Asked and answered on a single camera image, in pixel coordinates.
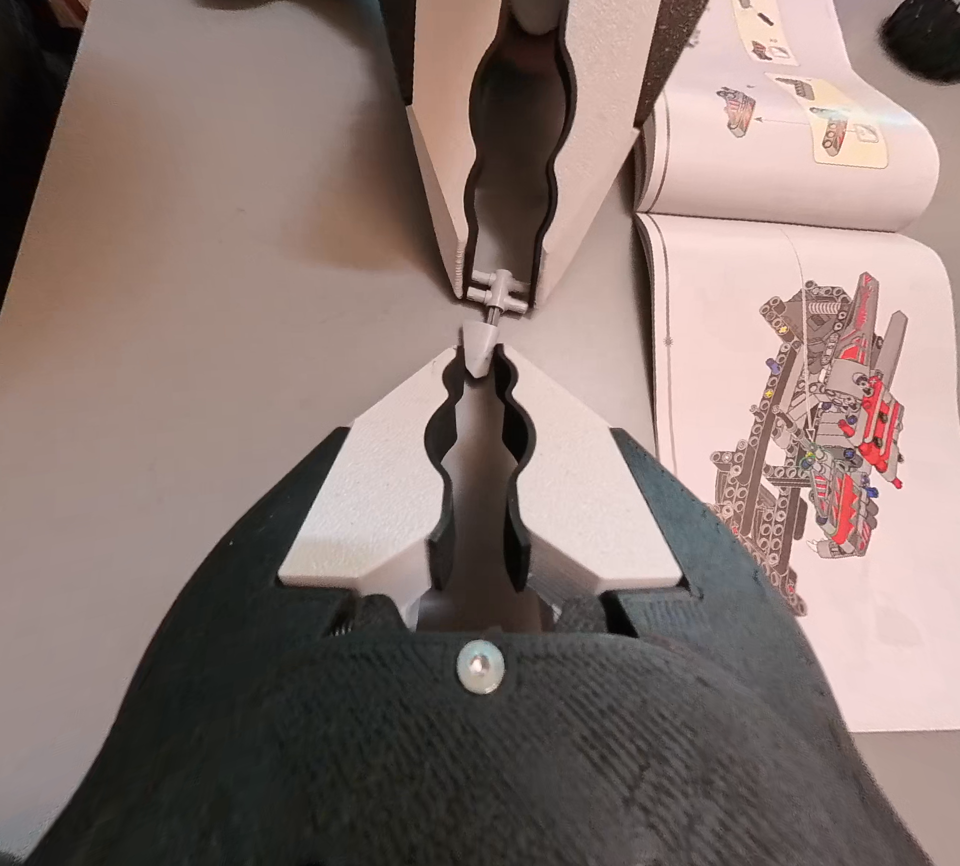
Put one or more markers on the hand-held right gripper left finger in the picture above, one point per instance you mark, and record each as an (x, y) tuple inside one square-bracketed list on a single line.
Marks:
[(360, 498)]

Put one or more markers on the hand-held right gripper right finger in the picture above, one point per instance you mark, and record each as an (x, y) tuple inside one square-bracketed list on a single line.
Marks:
[(592, 506)]

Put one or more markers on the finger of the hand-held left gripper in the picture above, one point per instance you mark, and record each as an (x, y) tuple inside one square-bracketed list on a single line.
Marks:
[(607, 71), (442, 56)]

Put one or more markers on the grey toy cone piece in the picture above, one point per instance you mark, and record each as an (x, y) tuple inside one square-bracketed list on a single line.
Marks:
[(478, 348)]

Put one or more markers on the dark metal toy axle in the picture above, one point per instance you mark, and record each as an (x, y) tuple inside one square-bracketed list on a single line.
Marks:
[(490, 317)]

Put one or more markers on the grey toy cross connector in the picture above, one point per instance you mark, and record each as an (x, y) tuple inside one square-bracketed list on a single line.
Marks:
[(499, 287)]

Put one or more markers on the grey desk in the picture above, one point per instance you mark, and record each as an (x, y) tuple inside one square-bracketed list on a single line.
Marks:
[(225, 281)]

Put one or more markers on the open toy instruction booklet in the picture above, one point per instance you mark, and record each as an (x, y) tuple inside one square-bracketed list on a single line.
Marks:
[(720, 356)]

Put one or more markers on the wooden furniture piece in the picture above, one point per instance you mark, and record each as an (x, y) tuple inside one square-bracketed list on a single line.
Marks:
[(69, 9)]

